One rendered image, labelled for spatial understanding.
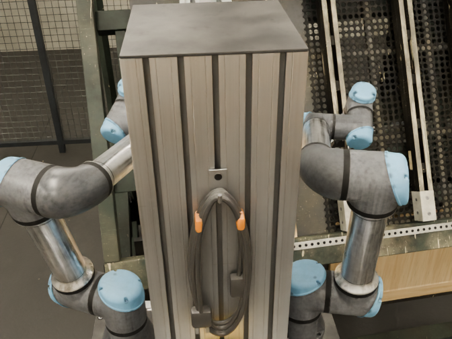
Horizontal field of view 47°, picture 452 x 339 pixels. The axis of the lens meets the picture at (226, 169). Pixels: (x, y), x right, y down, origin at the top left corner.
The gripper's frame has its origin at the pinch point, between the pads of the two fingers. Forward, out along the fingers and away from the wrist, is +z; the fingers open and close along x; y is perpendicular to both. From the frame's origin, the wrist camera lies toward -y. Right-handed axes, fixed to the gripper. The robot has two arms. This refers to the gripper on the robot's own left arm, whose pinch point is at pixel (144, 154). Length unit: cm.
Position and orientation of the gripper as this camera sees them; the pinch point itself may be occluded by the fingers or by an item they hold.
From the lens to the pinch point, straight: 180.5
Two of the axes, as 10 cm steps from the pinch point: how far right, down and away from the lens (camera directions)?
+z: -0.2, 5.0, 8.7
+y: -0.5, -8.7, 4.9
